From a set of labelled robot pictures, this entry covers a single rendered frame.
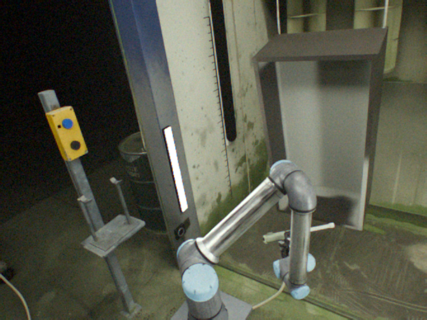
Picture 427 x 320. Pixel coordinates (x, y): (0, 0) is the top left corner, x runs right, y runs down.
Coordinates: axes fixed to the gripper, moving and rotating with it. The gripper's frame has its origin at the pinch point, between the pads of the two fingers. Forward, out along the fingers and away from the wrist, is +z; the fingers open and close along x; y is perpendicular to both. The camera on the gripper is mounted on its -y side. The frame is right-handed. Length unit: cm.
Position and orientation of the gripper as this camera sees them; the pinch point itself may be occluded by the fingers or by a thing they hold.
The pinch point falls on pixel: (281, 239)
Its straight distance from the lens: 208.0
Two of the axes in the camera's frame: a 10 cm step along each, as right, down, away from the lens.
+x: 9.7, -1.6, 1.7
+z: -1.8, -0.5, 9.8
